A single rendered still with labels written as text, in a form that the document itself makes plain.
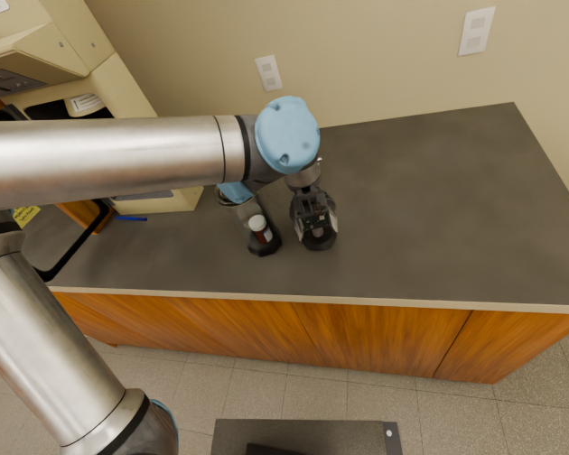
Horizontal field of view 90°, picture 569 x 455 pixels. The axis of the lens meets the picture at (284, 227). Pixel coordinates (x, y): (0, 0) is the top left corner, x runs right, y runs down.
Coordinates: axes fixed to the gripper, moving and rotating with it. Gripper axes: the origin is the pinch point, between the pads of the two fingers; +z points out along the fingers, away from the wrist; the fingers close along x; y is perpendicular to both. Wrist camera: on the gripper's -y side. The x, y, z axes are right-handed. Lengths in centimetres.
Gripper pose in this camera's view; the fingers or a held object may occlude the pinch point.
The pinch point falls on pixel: (317, 228)
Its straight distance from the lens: 74.3
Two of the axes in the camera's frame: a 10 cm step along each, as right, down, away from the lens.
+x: 9.6, -2.3, -1.3
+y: 1.0, 7.5, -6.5
